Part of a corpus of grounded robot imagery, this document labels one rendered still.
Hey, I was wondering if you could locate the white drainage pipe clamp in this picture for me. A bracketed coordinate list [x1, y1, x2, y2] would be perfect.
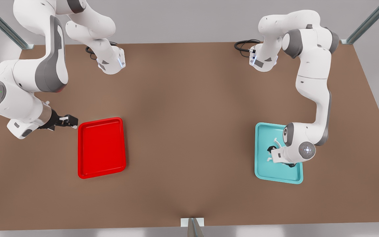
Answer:
[266, 137, 286, 162]

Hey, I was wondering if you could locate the teal rectangular tray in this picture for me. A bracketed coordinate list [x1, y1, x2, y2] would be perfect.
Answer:
[254, 122, 304, 184]

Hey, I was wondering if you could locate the red rectangular tray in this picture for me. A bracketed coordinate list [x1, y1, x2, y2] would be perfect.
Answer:
[78, 117, 127, 179]

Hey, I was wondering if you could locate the black cable loop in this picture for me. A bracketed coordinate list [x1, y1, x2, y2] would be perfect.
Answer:
[85, 41, 118, 61]
[234, 39, 263, 53]

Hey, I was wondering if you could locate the silver frame post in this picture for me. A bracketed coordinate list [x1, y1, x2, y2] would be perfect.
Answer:
[180, 217, 205, 237]
[0, 0, 34, 50]
[341, 0, 379, 45]

